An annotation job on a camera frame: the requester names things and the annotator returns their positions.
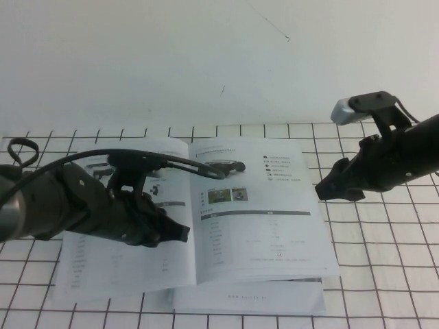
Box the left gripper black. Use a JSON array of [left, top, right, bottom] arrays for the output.
[[101, 190, 191, 248]]

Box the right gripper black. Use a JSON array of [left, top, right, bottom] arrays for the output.
[[314, 132, 413, 204]]

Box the white product catalog book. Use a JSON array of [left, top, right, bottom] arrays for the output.
[[51, 138, 340, 299]]

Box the white black-grid checkered cloth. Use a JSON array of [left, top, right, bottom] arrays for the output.
[[0, 121, 439, 329]]

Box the closed white booklet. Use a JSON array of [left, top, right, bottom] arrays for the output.
[[167, 277, 326, 315]]

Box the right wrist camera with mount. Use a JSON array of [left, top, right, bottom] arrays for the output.
[[330, 90, 413, 138]]

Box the black right camera cable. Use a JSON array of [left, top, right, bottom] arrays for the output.
[[392, 95, 422, 124]]

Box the black camera cable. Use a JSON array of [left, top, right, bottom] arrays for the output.
[[392, 95, 422, 124], [0, 147, 226, 206]]

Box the black left camera cable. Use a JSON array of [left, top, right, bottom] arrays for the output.
[[0, 147, 226, 206]]

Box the black cable loop strap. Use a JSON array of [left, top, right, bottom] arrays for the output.
[[7, 136, 39, 169]]

